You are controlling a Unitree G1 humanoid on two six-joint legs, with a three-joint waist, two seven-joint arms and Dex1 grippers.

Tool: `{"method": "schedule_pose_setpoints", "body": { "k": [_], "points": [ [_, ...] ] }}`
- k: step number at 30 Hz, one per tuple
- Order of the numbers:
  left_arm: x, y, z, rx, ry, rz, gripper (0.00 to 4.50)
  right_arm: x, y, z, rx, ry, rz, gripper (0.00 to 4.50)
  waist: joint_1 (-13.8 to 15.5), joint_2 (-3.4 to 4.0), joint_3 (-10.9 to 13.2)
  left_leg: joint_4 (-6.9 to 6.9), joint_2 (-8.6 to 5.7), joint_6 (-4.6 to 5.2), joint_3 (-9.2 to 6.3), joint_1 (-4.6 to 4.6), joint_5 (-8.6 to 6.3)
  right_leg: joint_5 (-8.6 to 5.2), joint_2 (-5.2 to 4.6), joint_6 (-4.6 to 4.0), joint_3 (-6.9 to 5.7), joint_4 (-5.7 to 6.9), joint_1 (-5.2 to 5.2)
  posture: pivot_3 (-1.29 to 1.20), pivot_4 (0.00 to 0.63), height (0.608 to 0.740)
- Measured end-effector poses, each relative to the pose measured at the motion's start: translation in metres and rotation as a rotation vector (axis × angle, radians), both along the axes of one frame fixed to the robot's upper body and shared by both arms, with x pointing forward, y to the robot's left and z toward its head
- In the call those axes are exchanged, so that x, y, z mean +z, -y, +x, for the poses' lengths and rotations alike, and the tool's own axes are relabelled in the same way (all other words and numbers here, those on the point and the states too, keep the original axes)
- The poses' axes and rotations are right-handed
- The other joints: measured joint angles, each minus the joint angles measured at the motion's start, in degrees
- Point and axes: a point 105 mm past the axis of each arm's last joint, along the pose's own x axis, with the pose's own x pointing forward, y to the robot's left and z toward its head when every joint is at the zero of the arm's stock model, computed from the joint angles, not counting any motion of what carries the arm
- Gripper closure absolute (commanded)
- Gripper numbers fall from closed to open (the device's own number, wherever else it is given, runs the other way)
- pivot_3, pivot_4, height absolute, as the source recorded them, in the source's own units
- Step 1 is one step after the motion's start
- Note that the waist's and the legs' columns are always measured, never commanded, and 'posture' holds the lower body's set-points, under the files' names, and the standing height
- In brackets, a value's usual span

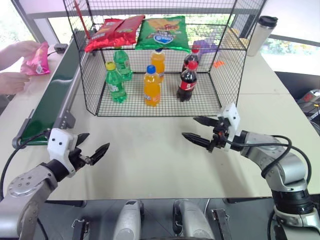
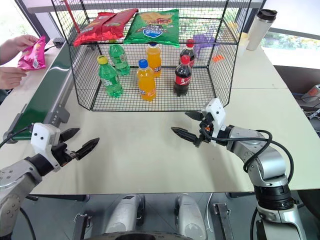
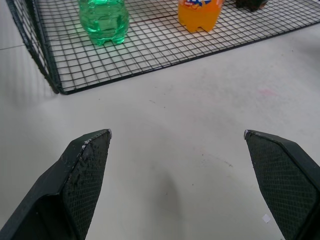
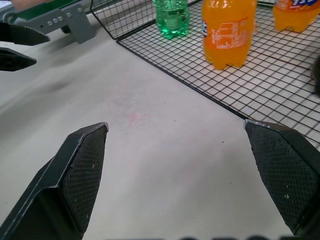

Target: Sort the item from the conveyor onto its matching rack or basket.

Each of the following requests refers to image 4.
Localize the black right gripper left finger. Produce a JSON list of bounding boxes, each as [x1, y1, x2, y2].
[[0, 121, 110, 240]]

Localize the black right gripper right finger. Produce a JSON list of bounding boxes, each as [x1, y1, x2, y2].
[[243, 119, 320, 240]]

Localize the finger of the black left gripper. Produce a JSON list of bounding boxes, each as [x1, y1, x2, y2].
[[0, 21, 51, 46], [0, 47, 38, 72]]

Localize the dark round object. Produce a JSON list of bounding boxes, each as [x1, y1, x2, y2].
[[309, 53, 320, 95]]

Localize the green plastic soda bottle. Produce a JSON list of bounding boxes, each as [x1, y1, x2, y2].
[[152, 0, 191, 40]]

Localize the orange soda bottle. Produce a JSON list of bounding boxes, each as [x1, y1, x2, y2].
[[272, 0, 320, 33], [201, 0, 258, 70]]

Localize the grey conveyor frame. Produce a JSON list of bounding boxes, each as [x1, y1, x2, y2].
[[0, 0, 96, 45]]

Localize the black wire rack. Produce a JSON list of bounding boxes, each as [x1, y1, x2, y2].
[[88, 0, 320, 149]]

